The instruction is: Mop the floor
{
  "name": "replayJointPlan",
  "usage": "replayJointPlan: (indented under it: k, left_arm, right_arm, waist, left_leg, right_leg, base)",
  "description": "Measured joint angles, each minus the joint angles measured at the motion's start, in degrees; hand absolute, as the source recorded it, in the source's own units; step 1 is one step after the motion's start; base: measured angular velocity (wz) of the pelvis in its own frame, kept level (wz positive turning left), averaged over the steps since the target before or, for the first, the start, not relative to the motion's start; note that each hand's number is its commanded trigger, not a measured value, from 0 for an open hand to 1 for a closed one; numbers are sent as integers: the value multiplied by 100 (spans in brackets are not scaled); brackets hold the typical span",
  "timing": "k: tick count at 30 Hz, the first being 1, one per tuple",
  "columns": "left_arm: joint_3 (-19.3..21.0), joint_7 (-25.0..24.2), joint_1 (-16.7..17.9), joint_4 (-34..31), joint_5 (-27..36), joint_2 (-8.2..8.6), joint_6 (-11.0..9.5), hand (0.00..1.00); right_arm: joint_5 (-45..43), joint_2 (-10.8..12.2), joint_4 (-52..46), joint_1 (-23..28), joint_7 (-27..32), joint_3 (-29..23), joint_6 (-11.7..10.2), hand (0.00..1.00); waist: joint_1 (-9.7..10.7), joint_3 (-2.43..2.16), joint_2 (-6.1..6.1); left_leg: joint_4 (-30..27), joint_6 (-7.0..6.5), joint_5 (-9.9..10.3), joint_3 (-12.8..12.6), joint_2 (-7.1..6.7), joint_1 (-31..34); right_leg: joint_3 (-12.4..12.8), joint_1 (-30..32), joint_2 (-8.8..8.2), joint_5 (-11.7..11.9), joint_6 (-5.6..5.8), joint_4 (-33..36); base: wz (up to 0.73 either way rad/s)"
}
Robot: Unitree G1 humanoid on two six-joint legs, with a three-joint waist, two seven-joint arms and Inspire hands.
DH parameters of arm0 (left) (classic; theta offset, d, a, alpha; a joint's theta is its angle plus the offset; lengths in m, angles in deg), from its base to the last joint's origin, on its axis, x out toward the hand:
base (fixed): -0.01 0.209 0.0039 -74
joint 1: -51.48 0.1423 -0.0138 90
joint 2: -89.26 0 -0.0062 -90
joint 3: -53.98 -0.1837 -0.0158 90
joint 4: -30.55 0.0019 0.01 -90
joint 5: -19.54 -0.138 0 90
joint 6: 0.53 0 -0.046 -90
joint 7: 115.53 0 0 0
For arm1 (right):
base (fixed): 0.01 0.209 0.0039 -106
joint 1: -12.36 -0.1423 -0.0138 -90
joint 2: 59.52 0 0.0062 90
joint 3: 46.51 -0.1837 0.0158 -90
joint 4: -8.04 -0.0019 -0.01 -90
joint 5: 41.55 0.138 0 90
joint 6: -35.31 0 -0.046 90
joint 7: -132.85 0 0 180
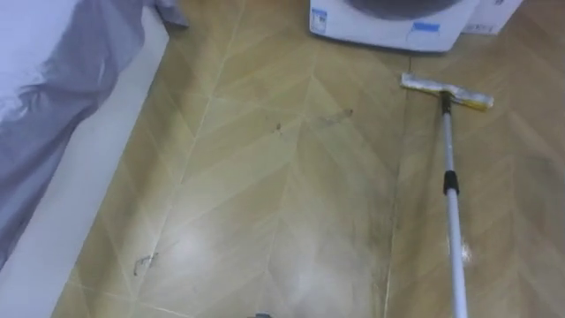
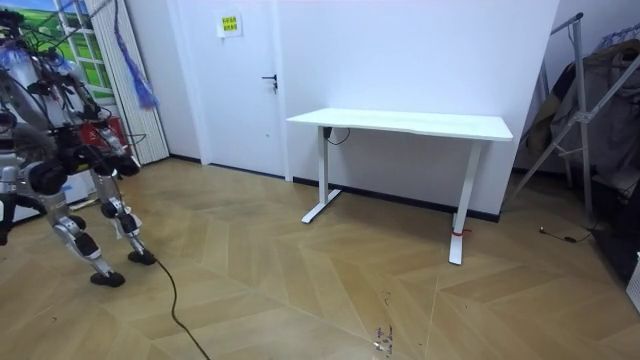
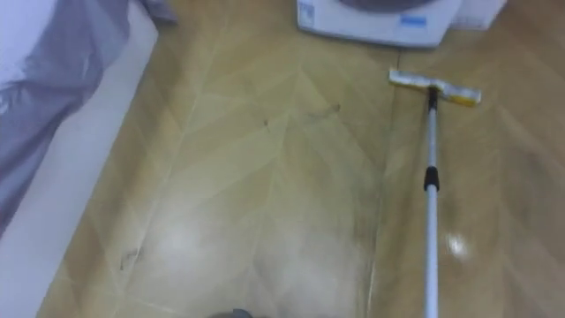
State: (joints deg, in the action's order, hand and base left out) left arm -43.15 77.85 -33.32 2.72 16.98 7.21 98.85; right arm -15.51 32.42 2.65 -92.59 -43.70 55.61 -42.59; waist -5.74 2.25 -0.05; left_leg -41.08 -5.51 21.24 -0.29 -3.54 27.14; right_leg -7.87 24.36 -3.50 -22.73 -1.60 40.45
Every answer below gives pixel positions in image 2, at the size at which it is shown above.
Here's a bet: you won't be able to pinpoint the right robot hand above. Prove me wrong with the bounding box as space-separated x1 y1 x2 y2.
113 155 143 178

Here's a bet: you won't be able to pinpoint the red box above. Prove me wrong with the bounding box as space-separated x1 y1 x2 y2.
78 115 133 157

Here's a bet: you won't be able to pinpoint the robot legs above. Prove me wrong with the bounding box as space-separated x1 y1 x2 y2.
19 149 158 289

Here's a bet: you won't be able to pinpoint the white door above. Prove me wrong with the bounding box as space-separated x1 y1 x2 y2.
167 0 292 182

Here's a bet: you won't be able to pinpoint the window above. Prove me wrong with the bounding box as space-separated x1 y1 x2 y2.
0 0 117 104

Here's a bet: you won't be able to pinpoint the robot body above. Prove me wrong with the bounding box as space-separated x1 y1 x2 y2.
0 8 104 169

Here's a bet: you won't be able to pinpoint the white and yellow door sign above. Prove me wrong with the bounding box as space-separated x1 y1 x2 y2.
215 11 244 40

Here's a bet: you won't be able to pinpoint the black desk control box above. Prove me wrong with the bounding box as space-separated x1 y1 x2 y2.
322 126 352 147

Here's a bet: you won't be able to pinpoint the white desk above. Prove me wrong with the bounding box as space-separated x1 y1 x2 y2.
286 107 515 266

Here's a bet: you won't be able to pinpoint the metal clothes rack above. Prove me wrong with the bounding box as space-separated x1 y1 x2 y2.
503 11 640 217

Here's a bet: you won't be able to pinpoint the hanging clothes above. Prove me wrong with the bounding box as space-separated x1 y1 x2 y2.
519 24 640 201

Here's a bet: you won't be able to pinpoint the black bag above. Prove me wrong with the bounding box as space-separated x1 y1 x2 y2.
590 172 640 284

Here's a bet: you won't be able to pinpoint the white ribbed appliance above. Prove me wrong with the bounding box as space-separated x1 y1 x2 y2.
625 251 640 315

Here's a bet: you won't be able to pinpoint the cable bundle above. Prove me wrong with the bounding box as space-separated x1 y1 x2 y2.
19 0 161 111

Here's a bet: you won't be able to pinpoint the thin black floor cable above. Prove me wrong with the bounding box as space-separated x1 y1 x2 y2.
538 225 599 245

